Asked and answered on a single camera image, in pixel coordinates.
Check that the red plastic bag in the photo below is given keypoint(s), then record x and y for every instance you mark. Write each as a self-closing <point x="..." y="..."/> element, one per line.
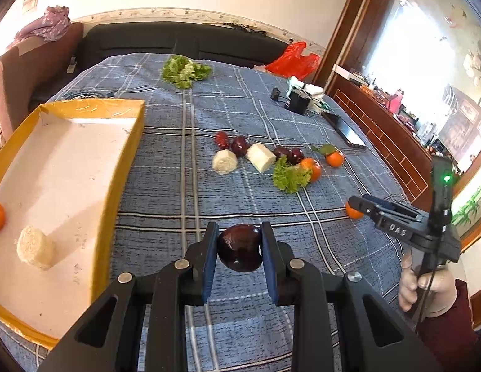
<point x="292" y="60"/>

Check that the small picture frame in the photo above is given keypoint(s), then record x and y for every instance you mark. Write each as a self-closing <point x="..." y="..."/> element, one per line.
<point x="31" y="2"/>

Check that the black sofa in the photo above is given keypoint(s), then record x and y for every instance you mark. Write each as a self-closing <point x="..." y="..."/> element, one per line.
<point x="147" y="38"/>

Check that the brown armchair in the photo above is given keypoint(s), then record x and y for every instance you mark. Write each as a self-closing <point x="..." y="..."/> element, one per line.
<point x="31" y="69"/>

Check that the wooden sideboard cabinet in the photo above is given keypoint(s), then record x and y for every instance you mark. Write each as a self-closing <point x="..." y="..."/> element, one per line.
<point x="380" y="131"/>

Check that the reddish plum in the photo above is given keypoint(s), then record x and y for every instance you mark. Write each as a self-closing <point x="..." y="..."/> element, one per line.
<point x="221" y="140"/>

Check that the orange mandarin with leaves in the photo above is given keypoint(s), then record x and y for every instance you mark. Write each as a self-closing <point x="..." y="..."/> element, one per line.
<point x="335" y="159"/>

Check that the small black device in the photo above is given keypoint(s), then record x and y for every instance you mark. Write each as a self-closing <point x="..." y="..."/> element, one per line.
<point x="276" y="94"/>

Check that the large orange mandarin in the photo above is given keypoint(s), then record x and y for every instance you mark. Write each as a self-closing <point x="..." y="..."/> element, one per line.
<point x="313" y="169"/>

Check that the black and white device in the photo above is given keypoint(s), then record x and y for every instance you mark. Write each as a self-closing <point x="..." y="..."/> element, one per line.
<point x="314" y="90"/>

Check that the small green lettuce leaf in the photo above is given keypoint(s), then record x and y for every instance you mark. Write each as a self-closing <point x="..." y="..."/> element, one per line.
<point x="290" y="178"/>

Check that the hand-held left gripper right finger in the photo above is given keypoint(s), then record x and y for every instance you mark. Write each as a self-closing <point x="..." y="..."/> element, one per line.
<point x="269" y="263"/>

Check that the small grey gadget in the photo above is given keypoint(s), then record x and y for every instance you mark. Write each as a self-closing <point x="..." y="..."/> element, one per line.
<point x="71" y="64"/>

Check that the person's right forearm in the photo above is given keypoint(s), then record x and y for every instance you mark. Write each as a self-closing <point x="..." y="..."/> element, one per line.
<point x="457" y="329"/>

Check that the person's right hand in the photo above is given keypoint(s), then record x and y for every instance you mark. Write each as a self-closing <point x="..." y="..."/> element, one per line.
<point x="407" y="286"/>

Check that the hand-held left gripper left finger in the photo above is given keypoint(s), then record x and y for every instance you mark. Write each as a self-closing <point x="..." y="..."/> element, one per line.
<point x="210" y="263"/>

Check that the dark purple plum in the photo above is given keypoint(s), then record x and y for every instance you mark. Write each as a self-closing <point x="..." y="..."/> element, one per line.
<point x="240" y="146"/>
<point x="296" y="155"/>
<point x="281" y="152"/>
<point x="240" y="248"/>

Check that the purple floral cloth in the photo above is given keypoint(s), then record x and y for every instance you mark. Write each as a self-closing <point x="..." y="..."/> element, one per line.
<point x="46" y="23"/>

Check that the angular white sugarcane chunk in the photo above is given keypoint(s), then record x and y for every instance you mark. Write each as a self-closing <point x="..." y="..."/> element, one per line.
<point x="261" y="157"/>

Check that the large green lettuce bunch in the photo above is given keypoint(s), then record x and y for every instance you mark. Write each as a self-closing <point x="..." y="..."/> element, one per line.
<point x="186" y="70"/>

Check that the black box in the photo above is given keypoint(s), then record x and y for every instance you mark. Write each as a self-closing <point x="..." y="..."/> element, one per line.
<point x="299" y="101"/>

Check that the wooden door frame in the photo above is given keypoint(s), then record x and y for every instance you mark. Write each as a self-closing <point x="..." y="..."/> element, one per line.
<point x="349" y="19"/>

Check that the blue plaid tablecloth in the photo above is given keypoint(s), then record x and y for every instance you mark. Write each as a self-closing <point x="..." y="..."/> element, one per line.
<point x="225" y="201"/>

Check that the yellow cardboard tray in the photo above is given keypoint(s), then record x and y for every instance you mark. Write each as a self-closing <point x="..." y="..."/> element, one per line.
<point x="69" y="170"/>

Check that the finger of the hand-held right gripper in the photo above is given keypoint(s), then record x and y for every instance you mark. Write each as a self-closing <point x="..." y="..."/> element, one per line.
<point x="395" y="228"/>
<point x="399" y="210"/>

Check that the black smartphone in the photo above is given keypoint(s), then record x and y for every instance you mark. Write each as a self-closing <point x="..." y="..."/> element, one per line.
<point x="347" y="131"/>

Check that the pink bottle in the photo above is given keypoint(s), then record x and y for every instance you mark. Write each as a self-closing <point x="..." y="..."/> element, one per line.
<point x="395" y="102"/>

